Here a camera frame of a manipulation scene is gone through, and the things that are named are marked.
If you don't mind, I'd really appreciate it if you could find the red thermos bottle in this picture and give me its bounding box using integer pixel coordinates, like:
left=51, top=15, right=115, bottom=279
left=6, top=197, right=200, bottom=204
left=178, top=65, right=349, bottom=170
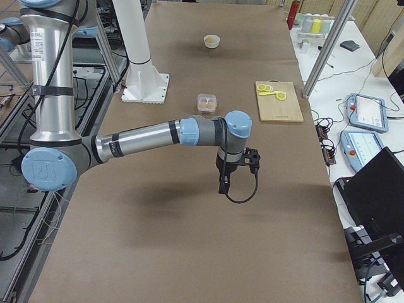
left=287, top=0, right=300, bottom=30

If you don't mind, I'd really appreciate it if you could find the clear plastic egg box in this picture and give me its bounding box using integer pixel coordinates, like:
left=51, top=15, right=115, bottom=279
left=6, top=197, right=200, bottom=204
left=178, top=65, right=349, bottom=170
left=197, top=93, right=217, bottom=114

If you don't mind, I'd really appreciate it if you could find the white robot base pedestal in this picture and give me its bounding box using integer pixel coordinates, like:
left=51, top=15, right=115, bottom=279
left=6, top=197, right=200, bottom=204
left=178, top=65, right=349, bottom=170
left=113, top=0, right=170, bottom=104

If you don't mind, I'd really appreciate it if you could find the yellow plastic knife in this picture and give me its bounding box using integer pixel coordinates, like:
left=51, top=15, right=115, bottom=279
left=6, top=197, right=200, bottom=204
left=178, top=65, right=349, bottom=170
left=258, top=91, right=279, bottom=96

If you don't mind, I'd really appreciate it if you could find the wooden cutting board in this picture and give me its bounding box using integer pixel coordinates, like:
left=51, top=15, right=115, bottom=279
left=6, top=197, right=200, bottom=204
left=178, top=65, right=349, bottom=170
left=255, top=81, right=304, bottom=122

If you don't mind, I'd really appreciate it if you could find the blue teach pendant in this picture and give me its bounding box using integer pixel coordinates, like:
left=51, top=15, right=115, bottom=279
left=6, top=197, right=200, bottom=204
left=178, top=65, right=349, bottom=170
left=340, top=131, right=384, bottom=172
left=347, top=93, right=389, bottom=133

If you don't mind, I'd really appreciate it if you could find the aluminium frame post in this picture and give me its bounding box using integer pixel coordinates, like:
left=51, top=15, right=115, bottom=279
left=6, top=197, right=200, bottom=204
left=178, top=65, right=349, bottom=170
left=302, top=0, right=358, bottom=99

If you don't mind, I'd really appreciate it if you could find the black looped camera cable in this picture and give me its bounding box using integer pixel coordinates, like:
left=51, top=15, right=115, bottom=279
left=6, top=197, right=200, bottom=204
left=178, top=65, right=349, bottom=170
left=224, top=170, right=259, bottom=204

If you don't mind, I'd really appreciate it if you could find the blue teach pendant near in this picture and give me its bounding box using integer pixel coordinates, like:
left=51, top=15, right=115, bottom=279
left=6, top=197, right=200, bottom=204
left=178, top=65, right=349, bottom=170
left=340, top=131, right=384, bottom=172

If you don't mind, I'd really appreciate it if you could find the yellow cup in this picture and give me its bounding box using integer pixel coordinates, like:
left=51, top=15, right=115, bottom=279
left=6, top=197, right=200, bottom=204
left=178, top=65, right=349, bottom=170
left=311, top=19, right=321, bottom=33

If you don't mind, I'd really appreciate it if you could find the white plastic bowl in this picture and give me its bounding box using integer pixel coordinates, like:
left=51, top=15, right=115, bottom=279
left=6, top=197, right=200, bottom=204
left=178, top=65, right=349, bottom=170
left=203, top=35, right=220, bottom=49

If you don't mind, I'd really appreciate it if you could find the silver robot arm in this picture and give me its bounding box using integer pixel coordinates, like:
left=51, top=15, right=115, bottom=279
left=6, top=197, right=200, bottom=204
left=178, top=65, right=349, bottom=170
left=1, top=17, right=31, bottom=56
left=20, top=1, right=259, bottom=194

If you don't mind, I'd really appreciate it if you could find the grey cup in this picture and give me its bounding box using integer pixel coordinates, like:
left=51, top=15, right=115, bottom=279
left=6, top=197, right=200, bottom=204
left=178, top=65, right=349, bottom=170
left=301, top=16, right=313, bottom=33

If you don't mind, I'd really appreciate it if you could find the orange black usb hub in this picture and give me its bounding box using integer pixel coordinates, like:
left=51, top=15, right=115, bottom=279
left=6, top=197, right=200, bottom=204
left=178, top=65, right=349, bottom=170
left=316, top=124, right=336, bottom=167

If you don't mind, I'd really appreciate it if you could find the lemon slice by knife tip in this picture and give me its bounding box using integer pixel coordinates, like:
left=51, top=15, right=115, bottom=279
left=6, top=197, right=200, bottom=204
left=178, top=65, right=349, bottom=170
left=275, top=91, right=287, bottom=100

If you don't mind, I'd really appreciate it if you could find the black monitor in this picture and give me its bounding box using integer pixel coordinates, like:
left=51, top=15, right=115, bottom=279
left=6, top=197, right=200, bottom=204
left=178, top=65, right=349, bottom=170
left=336, top=147, right=403, bottom=287

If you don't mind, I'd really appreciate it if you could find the blue teach pendant far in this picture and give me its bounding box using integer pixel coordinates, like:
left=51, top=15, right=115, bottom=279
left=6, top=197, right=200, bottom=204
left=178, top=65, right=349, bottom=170
left=347, top=93, right=389, bottom=133

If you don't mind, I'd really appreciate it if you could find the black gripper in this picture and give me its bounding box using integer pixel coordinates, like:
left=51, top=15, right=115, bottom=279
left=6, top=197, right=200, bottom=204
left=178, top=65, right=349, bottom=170
left=216, top=155, right=241, bottom=194

